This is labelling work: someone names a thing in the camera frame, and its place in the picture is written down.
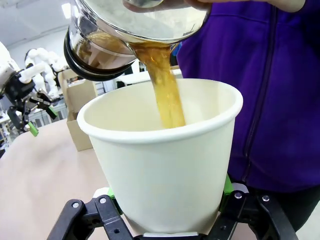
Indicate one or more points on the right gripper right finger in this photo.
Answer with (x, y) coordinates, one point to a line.
(250, 215)

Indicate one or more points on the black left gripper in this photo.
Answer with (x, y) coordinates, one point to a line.
(17, 87)

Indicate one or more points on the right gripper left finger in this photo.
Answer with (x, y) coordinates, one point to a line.
(107, 220)

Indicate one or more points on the white paper cup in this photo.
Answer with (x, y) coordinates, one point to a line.
(162, 162)

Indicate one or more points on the glass tea carafe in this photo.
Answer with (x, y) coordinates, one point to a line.
(100, 50)

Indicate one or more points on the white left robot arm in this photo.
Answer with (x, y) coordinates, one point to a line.
(3, 62)

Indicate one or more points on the brown cardboard cup carrier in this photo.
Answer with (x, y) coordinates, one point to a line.
(80, 100)

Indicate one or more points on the person's right hand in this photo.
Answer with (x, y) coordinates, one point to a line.
(275, 4)

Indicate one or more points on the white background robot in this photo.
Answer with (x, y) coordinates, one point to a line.
(40, 65)

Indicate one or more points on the person in purple jacket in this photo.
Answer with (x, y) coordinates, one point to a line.
(262, 100)

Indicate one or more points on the brown tea liquid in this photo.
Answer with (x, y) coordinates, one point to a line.
(167, 100)

